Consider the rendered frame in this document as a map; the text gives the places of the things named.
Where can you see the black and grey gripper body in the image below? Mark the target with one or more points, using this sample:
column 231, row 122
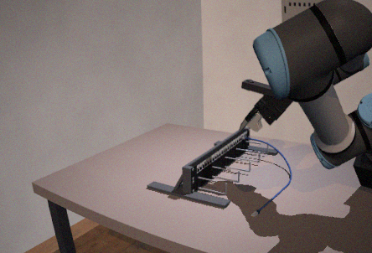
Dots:
column 270, row 105

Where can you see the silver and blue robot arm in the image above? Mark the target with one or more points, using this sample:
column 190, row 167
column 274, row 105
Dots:
column 302, row 59

